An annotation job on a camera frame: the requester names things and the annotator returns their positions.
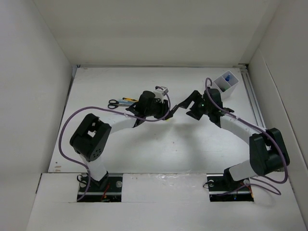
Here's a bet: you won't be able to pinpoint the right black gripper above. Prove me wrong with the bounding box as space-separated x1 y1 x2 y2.
178 90 212 120

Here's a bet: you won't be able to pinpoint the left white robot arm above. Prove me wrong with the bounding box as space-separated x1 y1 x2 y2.
69 87 170 191

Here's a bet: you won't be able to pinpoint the white three-compartment container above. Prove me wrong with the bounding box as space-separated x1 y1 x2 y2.
212 71 239 100

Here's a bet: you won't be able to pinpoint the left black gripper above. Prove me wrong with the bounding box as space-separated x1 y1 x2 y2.
145 98 172 120

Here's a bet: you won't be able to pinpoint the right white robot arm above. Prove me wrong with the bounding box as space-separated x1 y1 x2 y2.
179 88 290 191

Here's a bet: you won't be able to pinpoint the yellow black utility knife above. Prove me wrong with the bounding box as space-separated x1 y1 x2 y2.
122 97 138 102

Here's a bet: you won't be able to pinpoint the blue grey pen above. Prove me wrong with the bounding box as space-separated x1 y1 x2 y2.
118 100 137 106

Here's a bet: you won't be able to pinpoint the aluminium side rail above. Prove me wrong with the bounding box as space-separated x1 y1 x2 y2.
238 64 265 127

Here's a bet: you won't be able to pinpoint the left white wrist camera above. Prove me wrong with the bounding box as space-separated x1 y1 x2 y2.
153 86 168 101

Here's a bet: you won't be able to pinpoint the black handled scissors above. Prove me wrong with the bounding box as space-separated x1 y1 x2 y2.
108 99 120 109

